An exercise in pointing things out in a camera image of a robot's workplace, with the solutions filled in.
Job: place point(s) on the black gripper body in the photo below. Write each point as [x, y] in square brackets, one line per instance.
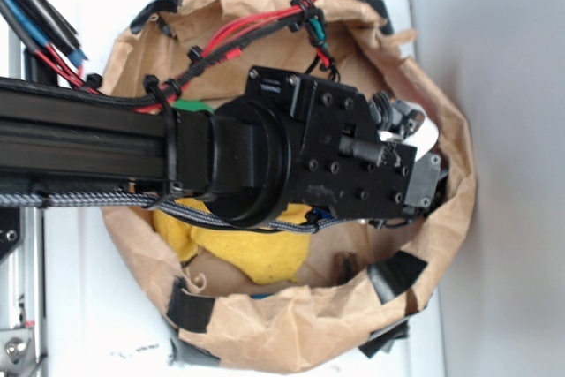
[349, 156]

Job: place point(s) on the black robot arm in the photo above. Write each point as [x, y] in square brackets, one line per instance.
[61, 148]

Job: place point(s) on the dark brown wooden piece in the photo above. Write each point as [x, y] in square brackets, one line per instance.
[345, 267]

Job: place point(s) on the brown paper bag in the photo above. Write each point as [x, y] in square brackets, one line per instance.
[313, 321]

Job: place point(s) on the yellow microfiber cloth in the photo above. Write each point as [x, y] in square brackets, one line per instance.
[264, 258]

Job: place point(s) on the blue rectangular block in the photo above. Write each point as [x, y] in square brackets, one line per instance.
[262, 296]

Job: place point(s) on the green rectangular block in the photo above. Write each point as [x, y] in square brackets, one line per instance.
[193, 106]

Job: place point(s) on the white plastic tray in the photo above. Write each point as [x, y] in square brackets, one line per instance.
[99, 321]

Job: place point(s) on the black mounting plate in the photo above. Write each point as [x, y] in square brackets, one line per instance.
[10, 230]

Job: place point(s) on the aluminium frame rail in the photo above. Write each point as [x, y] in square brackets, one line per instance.
[24, 349]

